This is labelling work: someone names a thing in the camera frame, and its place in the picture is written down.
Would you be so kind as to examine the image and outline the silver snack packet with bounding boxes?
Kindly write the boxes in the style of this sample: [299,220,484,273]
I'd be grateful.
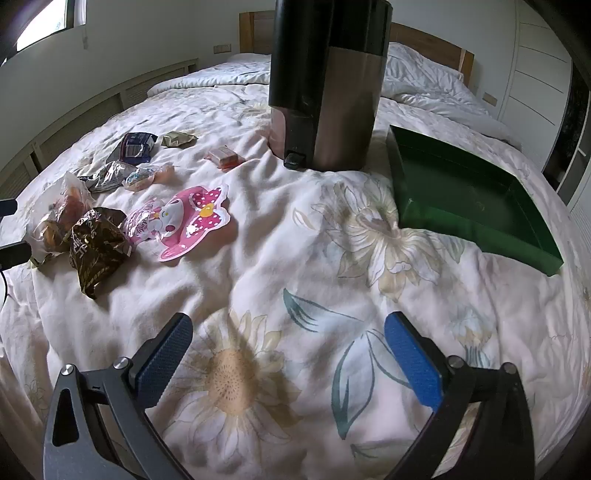
[78,161,139,193]

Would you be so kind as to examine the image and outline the wooden headboard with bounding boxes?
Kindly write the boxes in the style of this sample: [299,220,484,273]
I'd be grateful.
[239,11,475,88]

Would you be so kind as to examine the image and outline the olive green snack packet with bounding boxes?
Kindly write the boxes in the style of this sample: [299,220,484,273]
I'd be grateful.
[160,130,198,149]

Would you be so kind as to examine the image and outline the bed with floral duvet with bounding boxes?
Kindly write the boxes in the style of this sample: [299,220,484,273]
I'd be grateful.
[0,83,591,480]

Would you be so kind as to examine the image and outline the pink cartoon snack packet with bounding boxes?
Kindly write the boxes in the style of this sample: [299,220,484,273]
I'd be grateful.
[124,185,232,263]

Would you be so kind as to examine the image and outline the clear bag of bread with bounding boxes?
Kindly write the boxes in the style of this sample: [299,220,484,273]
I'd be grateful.
[24,172,95,266]

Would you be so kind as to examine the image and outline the window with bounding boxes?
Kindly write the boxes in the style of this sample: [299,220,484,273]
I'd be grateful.
[16,0,77,51]

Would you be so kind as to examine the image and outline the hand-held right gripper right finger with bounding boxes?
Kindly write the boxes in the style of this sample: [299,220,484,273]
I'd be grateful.
[383,311,536,480]

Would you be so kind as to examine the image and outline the white cartoon snack packet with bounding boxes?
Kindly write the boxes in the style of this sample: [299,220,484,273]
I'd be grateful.
[122,164,160,191]

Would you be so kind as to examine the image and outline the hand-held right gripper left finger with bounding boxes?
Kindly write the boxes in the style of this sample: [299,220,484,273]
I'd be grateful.
[43,312,195,480]

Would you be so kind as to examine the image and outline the white pillow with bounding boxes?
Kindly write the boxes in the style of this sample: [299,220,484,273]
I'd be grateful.
[225,52,272,65]

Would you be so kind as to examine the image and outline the black and steel pedal bin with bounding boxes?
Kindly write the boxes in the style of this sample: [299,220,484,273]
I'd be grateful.
[268,0,393,172]

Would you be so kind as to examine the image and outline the white duvet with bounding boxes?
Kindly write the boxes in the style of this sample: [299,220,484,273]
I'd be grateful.
[147,42,525,148]

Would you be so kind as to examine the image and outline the brown gold-print snack packet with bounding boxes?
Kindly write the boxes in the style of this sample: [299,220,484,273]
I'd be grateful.
[69,208,134,300]

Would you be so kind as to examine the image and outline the green tray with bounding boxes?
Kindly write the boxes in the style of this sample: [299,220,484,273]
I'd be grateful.
[385,124,565,277]

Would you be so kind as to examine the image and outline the small orange snack packet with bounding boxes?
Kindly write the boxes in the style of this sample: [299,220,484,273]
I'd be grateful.
[206,145,245,172]

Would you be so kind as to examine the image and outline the dark blue snack packet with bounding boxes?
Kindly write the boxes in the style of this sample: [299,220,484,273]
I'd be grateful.
[107,132,159,164]

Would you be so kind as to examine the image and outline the white wardrobe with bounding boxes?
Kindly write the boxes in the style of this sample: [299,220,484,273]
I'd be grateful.
[499,0,591,195]

